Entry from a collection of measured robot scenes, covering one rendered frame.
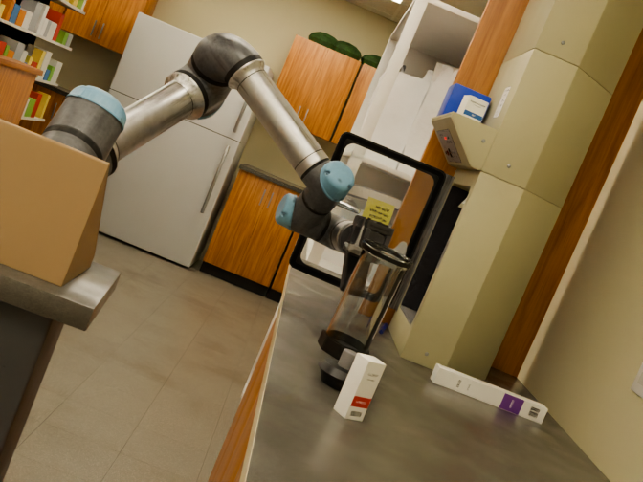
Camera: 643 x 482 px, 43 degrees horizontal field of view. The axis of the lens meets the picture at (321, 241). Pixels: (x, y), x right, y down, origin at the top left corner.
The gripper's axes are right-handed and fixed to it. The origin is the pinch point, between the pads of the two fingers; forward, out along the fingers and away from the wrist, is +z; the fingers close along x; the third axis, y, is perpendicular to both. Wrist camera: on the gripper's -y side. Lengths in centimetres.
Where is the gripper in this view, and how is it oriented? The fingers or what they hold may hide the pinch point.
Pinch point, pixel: (382, 261)
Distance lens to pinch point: 160.4
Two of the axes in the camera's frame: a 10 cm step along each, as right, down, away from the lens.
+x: 8.9, 3.5, 3.0
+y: 3.7, -9.3, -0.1
